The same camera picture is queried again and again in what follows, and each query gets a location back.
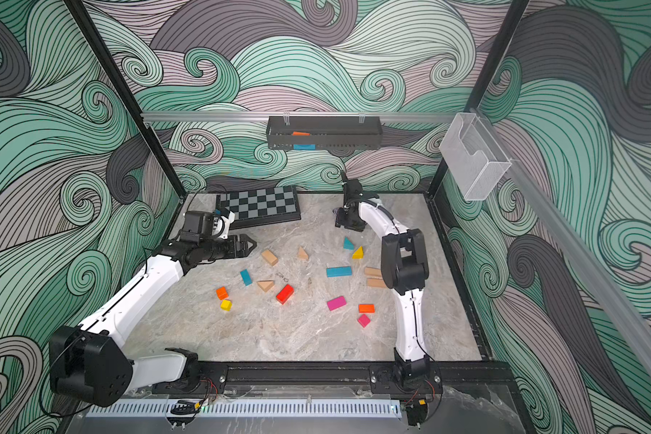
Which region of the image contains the black grey chessboard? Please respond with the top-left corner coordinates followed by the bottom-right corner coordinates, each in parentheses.
top-left (215, 186), bottom-right (301, 229)

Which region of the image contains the teal long block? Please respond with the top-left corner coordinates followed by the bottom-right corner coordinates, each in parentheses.
top-left (327, 267), bottom-right (353, 278)

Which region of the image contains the clear acrylic holder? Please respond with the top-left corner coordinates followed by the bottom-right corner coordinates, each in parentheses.
top-left (439, 112), bottom-right (512, 202)

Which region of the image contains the wooden long block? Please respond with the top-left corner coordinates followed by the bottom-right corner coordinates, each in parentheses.
top-left (366, 278), bottom-right (387, 289)
top-left (365, 267), bottom-right (383, 280)

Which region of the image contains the wooden rectangular block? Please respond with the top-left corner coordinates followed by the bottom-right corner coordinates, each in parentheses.
top-left (261, 250), bottom-right (278, 266)

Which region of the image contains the teal triangle block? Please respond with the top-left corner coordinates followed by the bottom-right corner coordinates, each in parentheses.
top-left (343, 237), bottom-right (356, 251)

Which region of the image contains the black wall tray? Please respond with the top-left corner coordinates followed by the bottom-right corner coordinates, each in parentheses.
top-left (266, 117), bottom-right (383, 154)

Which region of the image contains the red rectangular block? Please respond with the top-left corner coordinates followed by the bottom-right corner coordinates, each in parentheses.
top-left (276, 284), bottom-right (295, 305)

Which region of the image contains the yellow cube block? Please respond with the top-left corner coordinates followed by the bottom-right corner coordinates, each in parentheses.
top-left (221, 299), bottom-right (233, 311)

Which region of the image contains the teal small block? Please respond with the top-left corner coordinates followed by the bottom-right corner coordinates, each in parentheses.
top-left (240, 269), bottom-right (252, 286)

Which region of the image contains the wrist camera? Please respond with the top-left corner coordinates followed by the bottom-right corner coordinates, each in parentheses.
top-left (178, 209), bottom-right (235, 243)
top-left (341, 172), bottom-right (363, 208)

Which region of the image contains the orange cube block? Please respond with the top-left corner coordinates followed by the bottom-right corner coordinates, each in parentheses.
top-left (216, 287), bottom-right (229, 300)

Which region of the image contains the magenta small cube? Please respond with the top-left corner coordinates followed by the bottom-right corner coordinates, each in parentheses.
top-left (358, 314), bottom-right (371, 327)

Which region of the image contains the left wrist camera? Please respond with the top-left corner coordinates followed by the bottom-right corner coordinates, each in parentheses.
top-left (178, 209), bottom-right (235, 243)

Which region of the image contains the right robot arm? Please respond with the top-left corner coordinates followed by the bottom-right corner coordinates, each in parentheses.
top-left (336, 198), bottom-right (432, 388)

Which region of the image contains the white perforated cable duct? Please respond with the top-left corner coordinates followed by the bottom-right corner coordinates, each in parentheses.
top-left (87, 398), bottom-right (403, 419)

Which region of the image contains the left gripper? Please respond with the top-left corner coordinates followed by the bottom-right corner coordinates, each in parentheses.
top-left (200, 235), bottom-right (257, 262)

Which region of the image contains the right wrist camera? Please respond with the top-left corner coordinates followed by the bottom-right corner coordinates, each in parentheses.
top-left (341, 172), bottom-right (363, 208)

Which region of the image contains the magenta rectangular block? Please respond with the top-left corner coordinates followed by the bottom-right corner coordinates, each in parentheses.
top-left (327, 296), bottom-right (346, 311)

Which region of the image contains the aluminium wall rail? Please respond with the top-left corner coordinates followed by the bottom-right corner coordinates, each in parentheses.
top-left (141, 110), bottom-right (456, 124)

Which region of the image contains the small wooden triangle block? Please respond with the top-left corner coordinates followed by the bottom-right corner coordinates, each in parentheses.
top-left (298, 247), bottom-right (309, 260)

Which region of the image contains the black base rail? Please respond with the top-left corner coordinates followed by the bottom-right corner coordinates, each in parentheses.
top-left (80, 359), bottom-right (516, 394)

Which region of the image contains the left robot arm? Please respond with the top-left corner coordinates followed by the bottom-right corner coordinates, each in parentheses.
top-left (48, 234), bottom-right (257, 407)

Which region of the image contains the yellow triangle block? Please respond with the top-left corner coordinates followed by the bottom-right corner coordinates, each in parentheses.
top-left (352, 246), bottom-right (365, 260)

